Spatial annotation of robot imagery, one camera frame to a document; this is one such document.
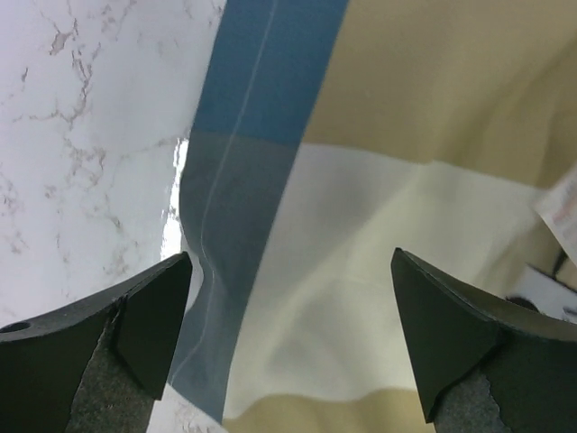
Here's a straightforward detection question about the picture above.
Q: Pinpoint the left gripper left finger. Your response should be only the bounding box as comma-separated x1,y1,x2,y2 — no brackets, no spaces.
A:
1,253,192,432

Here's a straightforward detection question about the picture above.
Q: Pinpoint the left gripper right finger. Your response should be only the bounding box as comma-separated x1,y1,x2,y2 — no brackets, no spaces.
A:
390,248,576,433

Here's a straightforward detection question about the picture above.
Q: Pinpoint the cream bear print pillow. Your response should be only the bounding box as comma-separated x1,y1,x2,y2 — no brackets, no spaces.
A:
506,168,576,324

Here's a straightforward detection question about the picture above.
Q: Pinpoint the blue beige checked pillowcase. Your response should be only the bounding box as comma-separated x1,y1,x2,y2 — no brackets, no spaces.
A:
169,1,576,432

